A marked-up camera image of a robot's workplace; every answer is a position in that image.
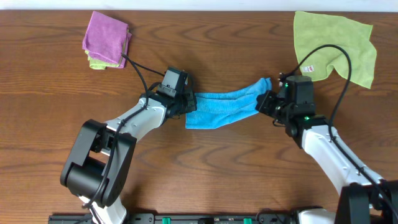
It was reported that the blue microfiber cloth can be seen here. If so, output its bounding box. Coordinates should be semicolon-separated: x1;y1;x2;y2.
185;78;272;129

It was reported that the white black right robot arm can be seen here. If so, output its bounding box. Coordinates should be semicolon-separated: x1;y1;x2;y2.
256;90;397;223

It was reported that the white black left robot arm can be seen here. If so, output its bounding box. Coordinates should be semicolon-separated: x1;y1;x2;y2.
60;89;197;223

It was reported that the green microfiber cloth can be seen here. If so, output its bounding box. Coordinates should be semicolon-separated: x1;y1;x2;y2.
294;11;377;89

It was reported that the folded green cloth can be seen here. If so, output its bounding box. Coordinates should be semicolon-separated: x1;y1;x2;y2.
85;30;132;70

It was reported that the folded purple cloth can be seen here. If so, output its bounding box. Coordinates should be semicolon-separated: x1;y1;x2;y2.
82;11;129;63

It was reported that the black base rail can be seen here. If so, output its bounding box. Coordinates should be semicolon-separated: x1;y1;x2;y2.
48;212;312;224

